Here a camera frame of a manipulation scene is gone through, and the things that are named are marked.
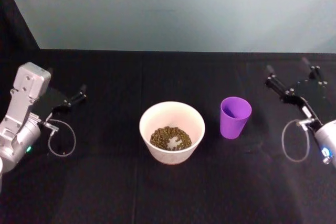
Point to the green beans heap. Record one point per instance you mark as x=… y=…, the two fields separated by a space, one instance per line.
x=160 y=137

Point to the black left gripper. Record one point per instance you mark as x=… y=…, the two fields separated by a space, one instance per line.
x=51 y=100

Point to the black table cloth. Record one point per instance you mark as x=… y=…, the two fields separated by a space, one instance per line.
x=110 y=192

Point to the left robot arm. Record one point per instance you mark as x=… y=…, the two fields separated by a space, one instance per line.
x=26 y=87

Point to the pale wall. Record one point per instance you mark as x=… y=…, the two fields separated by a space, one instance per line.
x=168 y=11

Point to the white round bowl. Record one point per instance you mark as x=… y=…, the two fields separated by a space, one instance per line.
x=157 y=119

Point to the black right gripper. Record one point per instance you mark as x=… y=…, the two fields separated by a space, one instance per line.
x=312 y=95

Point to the black side curtain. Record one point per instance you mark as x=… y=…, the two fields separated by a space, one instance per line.
x=10 y=24

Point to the purple plastic cup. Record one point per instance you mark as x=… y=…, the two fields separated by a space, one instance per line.
x=231 y=127

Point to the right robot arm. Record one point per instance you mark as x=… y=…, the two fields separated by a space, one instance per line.
x=326 y=137

